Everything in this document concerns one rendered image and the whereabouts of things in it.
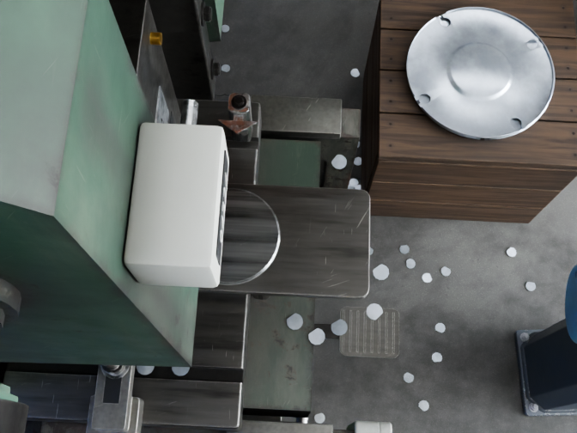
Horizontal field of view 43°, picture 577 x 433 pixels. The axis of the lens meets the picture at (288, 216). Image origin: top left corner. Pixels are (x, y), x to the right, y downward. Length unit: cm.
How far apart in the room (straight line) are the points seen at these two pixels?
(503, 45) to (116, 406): 104
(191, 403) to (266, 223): 24
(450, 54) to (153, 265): 125
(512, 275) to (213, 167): 148
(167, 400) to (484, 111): 85
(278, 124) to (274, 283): 31
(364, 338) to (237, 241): 66
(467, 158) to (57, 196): 126
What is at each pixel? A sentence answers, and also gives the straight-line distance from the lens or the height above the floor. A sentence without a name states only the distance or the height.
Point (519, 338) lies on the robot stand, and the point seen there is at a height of 2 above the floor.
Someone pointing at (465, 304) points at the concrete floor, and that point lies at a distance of 173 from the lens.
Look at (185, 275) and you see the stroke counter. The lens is 34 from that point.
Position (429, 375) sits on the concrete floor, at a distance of 169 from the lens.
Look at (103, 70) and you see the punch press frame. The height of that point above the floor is 140.
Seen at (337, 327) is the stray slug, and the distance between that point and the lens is 102.
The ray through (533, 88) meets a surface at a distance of 154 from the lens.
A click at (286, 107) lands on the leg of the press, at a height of 64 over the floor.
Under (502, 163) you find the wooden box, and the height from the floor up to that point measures 34.
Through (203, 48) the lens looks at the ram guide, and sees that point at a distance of 66.
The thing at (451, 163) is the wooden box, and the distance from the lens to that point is 147.
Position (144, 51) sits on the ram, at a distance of 58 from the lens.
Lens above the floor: 165
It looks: 71 degrees down
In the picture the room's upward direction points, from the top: 2 degrees clockwise
